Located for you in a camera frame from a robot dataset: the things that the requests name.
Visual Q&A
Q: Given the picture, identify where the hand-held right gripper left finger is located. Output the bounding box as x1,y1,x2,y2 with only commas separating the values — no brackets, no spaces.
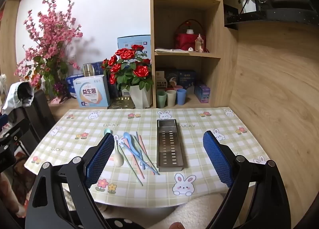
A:
24,133,115,229

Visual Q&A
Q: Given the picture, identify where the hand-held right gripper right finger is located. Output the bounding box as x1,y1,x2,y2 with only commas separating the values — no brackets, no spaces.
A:
203,131,292,229

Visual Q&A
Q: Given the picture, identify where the pink spoon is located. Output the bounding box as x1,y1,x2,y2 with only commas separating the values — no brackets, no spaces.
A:
120,138,132,152

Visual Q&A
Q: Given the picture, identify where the green chopstick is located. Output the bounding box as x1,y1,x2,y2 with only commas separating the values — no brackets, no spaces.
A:
123,145,143,186
135,132,150,168

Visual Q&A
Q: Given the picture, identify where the blue spoon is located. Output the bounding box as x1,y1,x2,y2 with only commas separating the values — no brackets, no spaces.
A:
124,132,141,157

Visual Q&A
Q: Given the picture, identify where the pink chopstick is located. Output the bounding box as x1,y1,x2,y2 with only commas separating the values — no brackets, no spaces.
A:
129,152,142,177
139,135,146,170

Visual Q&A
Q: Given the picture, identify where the metal utensil tray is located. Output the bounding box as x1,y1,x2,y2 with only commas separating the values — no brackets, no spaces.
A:
157,119,188,172

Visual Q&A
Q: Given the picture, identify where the beige spoon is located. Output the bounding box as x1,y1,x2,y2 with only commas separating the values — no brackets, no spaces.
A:
113,140,124,167

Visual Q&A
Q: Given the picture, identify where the green checked bunny tablecloth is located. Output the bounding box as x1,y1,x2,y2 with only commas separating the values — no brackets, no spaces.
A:
25,107,268,205

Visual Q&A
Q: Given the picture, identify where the white and black jacket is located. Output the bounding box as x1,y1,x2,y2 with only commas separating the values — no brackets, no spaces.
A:
2,81,34,115

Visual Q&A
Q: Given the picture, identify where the black chair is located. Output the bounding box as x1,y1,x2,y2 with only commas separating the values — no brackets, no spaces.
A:
15,89,57,156

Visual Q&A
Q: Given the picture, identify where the blue chopstick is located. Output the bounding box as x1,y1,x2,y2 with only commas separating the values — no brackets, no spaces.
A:
129,144,155,172
132,136,160,175

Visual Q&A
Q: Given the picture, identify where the white fluffy cushion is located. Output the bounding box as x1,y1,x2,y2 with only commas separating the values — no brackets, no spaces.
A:
96,192,226,229

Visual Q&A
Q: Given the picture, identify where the gold embossed tin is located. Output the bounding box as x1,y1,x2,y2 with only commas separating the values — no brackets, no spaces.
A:
109,96,136,109

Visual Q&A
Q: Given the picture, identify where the dark polka-dot cloth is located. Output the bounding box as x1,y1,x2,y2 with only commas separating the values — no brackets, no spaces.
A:
103,216,153,229

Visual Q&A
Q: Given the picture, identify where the purple box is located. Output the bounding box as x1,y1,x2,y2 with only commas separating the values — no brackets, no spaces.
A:
194,84,211,104

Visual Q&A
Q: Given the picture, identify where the white and blue tissue box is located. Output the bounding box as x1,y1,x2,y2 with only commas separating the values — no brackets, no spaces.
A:
74,75,111,109

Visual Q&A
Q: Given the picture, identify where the blue cup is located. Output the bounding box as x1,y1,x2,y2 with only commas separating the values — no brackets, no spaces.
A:
176,88,187,106

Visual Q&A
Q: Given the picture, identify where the white flower pot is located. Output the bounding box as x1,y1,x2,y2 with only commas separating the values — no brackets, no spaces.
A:
129,85,153,109

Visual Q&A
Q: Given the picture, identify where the beige cup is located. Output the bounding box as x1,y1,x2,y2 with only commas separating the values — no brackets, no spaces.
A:
166,90,177,107

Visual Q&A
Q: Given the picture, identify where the small blue box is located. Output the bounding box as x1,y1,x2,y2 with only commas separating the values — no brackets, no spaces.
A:
65,75,78,99

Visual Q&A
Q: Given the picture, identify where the green cup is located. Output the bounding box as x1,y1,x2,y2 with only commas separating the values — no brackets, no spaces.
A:
156,90,167,107

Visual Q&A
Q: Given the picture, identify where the wooden shelf unit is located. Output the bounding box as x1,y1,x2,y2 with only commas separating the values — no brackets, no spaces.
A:
150,0,240,109

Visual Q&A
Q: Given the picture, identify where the dark blue moon box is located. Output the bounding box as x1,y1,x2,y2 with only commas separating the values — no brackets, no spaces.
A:
166,69,196,90

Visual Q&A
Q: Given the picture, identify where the steel thermos cup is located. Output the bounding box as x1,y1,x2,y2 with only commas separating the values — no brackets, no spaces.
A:
82,63,94,78

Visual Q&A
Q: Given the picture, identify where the red rose plant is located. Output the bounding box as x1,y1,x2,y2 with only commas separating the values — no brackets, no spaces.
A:
102,44,154,93

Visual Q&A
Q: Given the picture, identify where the small white box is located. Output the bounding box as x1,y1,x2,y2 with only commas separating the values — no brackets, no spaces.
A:
156,70,167,91

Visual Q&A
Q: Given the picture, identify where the pink blossom plant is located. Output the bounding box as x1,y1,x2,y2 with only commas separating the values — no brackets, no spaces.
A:
14,0,83,105

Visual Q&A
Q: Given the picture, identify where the glass perfume bottle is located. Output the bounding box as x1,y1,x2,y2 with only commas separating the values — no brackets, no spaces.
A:
195,34,204,53

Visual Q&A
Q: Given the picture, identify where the stack of papers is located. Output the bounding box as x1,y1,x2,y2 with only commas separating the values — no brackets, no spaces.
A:
155,48,190,54

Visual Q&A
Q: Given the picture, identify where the tall light blue box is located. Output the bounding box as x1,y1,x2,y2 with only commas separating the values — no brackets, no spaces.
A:
117,35,151,56

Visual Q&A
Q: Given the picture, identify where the red basket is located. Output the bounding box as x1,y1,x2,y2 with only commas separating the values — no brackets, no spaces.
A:
174,19,206,51

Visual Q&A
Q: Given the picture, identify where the white vase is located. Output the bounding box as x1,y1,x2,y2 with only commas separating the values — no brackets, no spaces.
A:
240,0,257,14

